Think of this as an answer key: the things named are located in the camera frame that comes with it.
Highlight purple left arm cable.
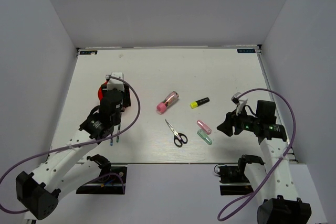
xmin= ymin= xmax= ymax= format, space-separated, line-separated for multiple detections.
xmin=0 ymin=76 xmax=141 ymax=214

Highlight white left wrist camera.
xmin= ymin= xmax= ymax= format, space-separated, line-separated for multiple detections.
xmin=106 ymin=72 xmax=124 ymax=92

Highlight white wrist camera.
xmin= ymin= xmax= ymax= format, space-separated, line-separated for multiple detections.
xmin=106 ymin=72 xmax=124 ymax=92
xmin=231 ymin=92 xmax=248 ymax=116

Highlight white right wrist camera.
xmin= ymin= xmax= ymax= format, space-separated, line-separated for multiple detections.
xmin=231 ymin=92 xmax=248 ymax=116

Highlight pink correction tape case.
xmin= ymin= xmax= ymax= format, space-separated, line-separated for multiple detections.
xmin=197 ymin=120 xmax=212 ymax=135

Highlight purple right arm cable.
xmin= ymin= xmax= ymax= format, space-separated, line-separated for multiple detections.
xmin=217 ymin=88 xmax=296 ymax=221

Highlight aluminium table edge rail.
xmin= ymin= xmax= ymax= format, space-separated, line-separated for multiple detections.
xmin=257 ymin=45 xmax=299 ymax=164

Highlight left corner label sticker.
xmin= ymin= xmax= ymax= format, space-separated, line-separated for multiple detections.
xmin=79 ymin=50 xmax=98 ymax=55

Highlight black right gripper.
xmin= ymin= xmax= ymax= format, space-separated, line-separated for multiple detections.
xmin=217 ymin=104 xmax=260 ymax=136

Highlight corner label sticker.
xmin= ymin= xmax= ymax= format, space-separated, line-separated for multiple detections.
xmin=79 ymin=50 xmax=98 ymax=55
xmin=237 ymin=48 xmax=256 ymax=54

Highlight right corner label sticker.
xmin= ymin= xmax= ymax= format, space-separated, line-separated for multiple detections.
xmin=237 ymin=48 xmax=256 ymax=54

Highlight orange round pen holder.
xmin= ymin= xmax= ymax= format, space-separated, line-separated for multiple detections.
xmin=98 ymin=81 xmax=108 ymax=101

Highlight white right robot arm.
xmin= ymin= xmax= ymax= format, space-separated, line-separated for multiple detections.
xmin=217 ymin=98 xmax=312 ymax=223

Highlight pink cylindrical pencil case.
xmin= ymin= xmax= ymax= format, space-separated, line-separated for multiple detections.
xmin=156 ymin=91 xmax=179 ymax=114

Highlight green correction tape case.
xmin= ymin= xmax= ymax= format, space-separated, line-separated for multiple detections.
xmin=197 ymin=129 xmax=213 ymax=145

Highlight blue gel pen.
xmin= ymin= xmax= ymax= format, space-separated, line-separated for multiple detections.
xmin=109 ymin=127 xmax=114 ymax=146

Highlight black handled scissors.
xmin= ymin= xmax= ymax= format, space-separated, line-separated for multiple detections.
xmin=165 ymin=120 xmax=188 ymax=148

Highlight green gel pen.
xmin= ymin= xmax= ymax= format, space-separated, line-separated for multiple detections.
xmin=116 ymin=123 xmax=121 ymax=143

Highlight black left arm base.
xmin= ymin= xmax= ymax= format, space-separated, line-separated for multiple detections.
xmin=76 ymin=166 xmax=128 ymax=195

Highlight yellow cap black highlighter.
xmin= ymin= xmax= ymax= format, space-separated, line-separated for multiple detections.
xmin=190 ymin=97 xmax=209 ymax=109

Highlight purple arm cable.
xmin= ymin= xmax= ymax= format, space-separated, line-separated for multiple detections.
xmin=217 ymin=88 xmax=296 ymax=221
xmin=0 ymin=76 xmax=141 ymax=214

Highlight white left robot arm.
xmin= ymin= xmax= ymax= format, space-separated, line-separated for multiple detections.
xmin=16 ymin=80 xmax=130 ymax=220

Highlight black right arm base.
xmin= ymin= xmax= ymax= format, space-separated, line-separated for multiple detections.
xmin=214 ymin=164 xmax=254 ymax=196

